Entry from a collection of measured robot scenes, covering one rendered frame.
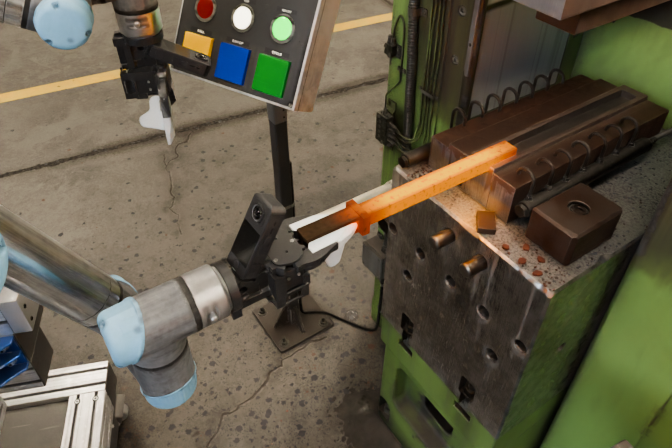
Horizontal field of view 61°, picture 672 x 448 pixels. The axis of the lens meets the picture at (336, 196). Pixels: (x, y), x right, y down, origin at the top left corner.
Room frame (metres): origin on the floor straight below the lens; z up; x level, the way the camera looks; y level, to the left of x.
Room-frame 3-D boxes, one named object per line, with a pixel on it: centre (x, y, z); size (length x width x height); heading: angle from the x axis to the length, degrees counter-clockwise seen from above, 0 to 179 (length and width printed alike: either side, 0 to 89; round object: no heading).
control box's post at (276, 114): (1.20, 0.14, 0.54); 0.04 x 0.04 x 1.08; 34
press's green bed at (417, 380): (0.86, -0.44, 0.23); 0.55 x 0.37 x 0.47; 124
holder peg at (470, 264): (0.64, -0.23, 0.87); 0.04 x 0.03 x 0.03; 124
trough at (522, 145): (0.88, -0.42, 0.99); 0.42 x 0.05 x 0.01; 124
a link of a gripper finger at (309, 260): (0.54, 0.04, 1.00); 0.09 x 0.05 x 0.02; 121
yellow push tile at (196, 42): (1.14, 0.30, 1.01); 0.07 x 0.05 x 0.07; 59
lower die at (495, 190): (0.90, -0.41, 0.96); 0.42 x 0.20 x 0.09; 124
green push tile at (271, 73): (1.04, 0.13, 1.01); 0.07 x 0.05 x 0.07; 59
